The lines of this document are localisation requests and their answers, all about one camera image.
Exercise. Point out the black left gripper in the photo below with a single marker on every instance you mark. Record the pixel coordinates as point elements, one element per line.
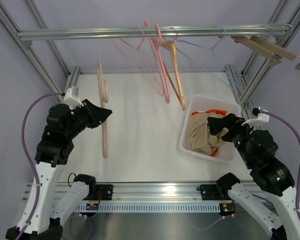
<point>97,114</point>

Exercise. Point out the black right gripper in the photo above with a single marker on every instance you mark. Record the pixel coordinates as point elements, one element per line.
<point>231,121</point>

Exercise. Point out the orange t shirt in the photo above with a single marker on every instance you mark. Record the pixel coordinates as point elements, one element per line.
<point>215,112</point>

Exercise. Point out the beige garment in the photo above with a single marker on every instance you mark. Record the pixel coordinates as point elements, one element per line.
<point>202,135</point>

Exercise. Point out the beige hanger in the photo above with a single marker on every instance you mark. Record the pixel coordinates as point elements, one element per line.
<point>103,96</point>

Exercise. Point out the thick pink plastic hanger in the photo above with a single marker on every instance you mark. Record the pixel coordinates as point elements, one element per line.
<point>155,43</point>

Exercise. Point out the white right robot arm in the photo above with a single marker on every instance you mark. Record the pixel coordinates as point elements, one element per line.
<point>257,150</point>

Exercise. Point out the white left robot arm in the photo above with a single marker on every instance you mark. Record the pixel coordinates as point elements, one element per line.
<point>41,219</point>

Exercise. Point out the wooden hanger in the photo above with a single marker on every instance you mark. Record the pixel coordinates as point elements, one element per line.
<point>177,88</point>

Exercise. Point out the white plastic basket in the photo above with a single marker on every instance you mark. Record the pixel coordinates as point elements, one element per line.
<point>195,135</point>

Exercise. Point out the wooden hangers at right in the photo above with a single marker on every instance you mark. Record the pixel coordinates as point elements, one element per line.
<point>269,50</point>

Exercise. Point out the aluminium hanging rod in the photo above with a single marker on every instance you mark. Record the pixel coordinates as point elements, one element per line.
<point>267,29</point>

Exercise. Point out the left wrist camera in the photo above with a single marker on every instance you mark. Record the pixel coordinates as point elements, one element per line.
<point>71,98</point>

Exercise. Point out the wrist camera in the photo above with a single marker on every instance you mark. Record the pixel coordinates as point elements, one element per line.
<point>71,98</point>
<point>261,117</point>

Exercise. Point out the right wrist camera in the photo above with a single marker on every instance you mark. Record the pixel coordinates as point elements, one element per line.
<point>261,117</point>

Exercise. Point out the blue wire hanger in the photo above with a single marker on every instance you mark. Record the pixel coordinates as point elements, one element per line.
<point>196,56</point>

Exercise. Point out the aluminium front rail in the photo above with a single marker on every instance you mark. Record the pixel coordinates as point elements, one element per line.
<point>157,192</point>

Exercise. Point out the white slotted cable duct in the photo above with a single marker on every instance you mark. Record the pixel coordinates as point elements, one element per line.
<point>107,207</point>

